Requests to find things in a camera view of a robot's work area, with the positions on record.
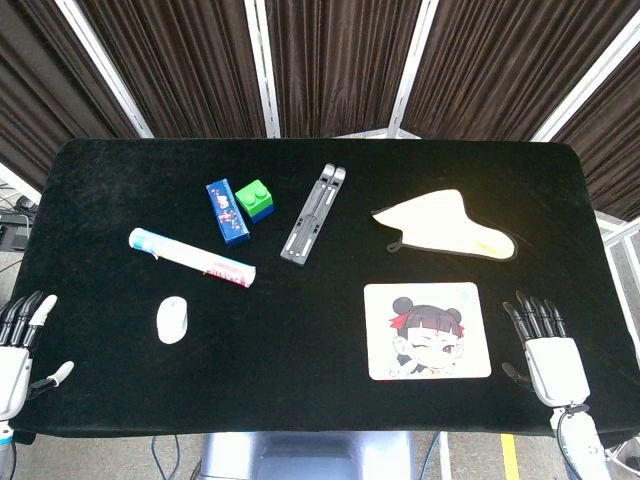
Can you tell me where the black folding laptop stand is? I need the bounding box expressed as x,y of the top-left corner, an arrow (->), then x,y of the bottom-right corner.
279,162 -> 347,265

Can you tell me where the white toothpaste tube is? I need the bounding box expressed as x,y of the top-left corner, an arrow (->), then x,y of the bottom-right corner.
128,227 -> 258,289

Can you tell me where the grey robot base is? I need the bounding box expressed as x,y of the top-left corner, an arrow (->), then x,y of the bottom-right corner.
199,430 -> 417,480

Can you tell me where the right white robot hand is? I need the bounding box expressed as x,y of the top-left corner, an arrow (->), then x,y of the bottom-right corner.
501,289 -> 591,409

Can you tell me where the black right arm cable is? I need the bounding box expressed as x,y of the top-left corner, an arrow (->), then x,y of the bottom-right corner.
555,403 -> 590,480

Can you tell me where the white computer mouse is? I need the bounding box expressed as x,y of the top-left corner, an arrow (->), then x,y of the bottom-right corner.
156,295 -> 190,345

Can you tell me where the blue floor cable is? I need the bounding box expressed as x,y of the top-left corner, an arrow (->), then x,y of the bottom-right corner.
418,431 -> 442,480
151,433 -> 181,480

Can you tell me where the aluminium side frame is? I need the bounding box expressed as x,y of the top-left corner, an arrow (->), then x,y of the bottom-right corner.
594,209 -> 640,351

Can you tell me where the yellow floor tape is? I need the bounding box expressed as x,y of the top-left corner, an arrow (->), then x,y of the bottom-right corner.
500,433 -> 521,480

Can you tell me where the cartoon girl mouse pad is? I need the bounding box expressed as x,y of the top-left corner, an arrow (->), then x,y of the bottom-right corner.
363,281 -> 492,382

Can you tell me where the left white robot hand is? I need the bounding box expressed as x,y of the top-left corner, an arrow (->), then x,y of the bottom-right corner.
0,290 -> 75,422

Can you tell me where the blue building block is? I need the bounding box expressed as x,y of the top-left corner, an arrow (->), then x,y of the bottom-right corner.
248,202 -> 276,224

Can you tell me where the black velvet tablecloth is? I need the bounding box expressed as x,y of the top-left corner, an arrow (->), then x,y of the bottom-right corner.
8,137 -> 640,444

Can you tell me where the green building block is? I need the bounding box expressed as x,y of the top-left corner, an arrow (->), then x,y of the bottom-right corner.
234,179 -> 275,217

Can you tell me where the brown pleated curtain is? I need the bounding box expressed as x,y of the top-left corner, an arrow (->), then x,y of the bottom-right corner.
74,0 -> 267,139
264,0 -> 422,139
552,42 -> 640,222
0,0 -> 140,194
399,0 -> 640,142

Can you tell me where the white aluminium frame post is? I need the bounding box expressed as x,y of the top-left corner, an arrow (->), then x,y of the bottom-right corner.
243,0 -> 282,139
0,162 -> 42,205
387,0 -> 441,140
530,9 -> 640,143
53,0 -> 154,139

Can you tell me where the black floor equipment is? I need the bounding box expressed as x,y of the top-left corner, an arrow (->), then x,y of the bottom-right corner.
0,197 -> 37,251

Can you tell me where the blue printed carton box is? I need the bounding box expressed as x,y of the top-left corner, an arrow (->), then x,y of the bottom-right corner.
205,178 -> 251,248

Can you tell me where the yellow oven mitt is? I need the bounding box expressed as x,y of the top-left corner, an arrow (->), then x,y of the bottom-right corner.
371,188 -> 517,262

